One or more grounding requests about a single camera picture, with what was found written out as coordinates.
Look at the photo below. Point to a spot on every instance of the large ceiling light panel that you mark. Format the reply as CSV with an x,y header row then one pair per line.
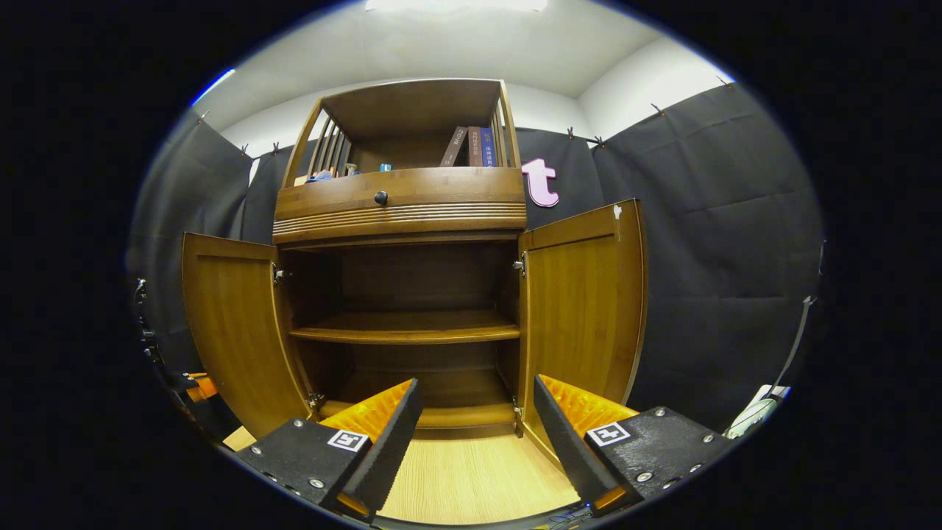
x,y
456,4

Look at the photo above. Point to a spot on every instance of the black backdrop cloth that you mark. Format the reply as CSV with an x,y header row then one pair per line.
x,y
721,258

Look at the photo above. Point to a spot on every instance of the wooden inner cabinet shelf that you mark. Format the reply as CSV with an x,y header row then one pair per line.
x,y
405,327

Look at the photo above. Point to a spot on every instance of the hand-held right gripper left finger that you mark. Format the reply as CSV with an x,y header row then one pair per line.
x,y
390,449

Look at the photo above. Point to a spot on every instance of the wooden drawer with black knob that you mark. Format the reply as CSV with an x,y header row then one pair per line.
x,y
441,193

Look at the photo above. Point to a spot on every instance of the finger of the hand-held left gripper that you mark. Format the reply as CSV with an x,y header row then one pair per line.
x,y
204,388

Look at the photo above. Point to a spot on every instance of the wooden shoe cabinet door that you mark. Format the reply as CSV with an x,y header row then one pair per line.
x,y
235,331
581,309

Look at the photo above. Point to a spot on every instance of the dark blue book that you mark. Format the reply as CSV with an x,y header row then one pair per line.
x,y
487,147

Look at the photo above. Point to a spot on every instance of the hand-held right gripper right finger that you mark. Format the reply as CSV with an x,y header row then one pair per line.
x,y
567,449

